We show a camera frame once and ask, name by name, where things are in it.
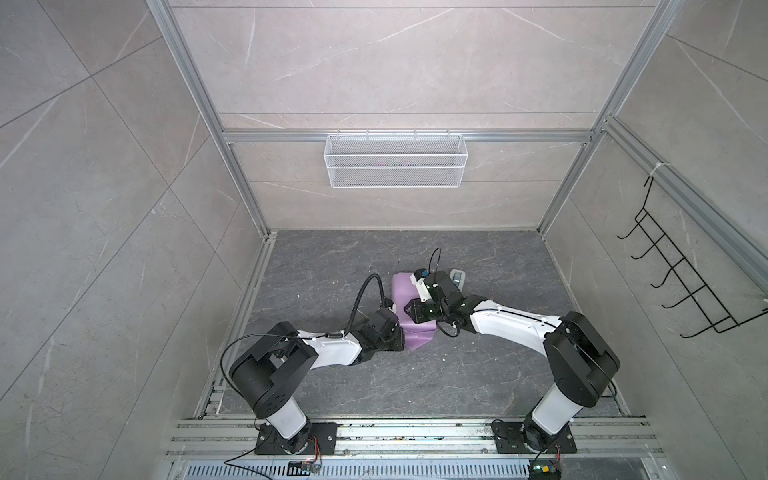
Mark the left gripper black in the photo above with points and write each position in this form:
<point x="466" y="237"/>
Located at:
<point x="401" y="338"/>

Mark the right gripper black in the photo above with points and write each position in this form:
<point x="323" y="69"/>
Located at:
<point x="415" y="306"/>

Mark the pink wrapping paper sheet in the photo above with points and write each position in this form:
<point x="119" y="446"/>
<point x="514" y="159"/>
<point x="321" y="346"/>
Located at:
<point x="416" y="335"/>

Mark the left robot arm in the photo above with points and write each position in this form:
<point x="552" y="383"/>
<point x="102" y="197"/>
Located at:
<point x="269" y="372"/>

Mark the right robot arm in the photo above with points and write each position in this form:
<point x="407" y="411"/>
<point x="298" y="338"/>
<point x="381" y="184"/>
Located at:
<point x="581" y="362"/>

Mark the white tape dispenser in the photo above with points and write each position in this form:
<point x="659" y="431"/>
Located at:
<point x="458" y="277"/>

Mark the green connector board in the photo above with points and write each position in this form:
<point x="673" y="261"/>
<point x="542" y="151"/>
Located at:
<point x="544" y="471"/>

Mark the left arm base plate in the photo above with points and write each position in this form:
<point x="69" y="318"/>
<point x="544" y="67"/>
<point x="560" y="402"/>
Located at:
<point x="313" y="438"/>

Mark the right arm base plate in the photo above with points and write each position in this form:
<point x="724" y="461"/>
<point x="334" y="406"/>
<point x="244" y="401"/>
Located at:
<point x="527" y="437"/>

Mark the white wire mesh basket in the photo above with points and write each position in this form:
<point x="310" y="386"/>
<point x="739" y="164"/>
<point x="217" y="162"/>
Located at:
<point x="358" y="161"/>

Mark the aluminium rail base frame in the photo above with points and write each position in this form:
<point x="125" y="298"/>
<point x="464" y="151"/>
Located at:
<point x="416" y="448"/>

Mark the black wire hook rack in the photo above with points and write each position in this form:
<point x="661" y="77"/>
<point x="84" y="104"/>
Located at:
<point x="677" y="265"/>

